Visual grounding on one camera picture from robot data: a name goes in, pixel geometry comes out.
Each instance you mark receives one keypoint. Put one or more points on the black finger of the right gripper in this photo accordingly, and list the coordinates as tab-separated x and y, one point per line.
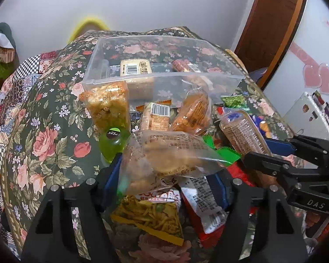
274	166
307	148

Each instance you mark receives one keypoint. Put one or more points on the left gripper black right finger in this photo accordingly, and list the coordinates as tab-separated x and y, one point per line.
277	235

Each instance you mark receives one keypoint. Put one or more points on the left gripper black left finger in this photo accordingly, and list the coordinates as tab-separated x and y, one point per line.
51	236

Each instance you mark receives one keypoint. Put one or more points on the clear bag of bread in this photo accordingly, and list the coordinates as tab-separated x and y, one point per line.
156	160

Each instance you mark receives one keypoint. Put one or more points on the orange puffed snack bag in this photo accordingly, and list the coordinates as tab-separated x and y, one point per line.
108	105

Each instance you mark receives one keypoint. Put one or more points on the blue potato chip bag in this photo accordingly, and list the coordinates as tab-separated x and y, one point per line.
262	126

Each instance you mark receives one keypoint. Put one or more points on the white box with stickers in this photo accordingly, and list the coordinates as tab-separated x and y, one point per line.
309	116

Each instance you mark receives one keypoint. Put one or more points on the clear wrapped wafer pack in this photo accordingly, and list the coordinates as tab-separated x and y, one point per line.
242	133

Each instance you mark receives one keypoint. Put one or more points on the green pea snack packet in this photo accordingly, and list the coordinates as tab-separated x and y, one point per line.
237	101

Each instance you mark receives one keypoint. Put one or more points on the red white snack packet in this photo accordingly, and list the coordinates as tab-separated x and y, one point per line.
207	218

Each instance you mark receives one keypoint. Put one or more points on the floral green bedspread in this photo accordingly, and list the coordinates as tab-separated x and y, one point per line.
53	141

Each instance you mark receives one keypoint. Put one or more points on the orange biscuit bag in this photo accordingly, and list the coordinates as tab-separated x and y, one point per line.
194	116

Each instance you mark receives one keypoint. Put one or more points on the yellow noodle snack bag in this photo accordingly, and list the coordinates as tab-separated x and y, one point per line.
156	213

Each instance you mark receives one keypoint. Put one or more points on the orange cracker packet with barcode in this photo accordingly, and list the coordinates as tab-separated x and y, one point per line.
155	117

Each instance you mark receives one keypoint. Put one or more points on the red striped packet in bin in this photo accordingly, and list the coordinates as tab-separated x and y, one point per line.
183	65

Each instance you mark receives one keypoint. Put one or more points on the brown wooden door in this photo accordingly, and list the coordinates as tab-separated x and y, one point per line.
268	32

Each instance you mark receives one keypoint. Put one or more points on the clear plastic storage bin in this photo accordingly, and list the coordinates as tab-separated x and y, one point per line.
219	76

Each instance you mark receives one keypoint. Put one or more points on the patchwork quilt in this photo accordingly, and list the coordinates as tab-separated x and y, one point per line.
13	93

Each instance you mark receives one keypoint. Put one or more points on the beige barcode packet in bin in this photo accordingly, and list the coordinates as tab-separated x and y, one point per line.
135	67

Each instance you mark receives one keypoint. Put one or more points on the yellow padded headboard hoop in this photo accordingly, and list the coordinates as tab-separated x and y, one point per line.
88	23

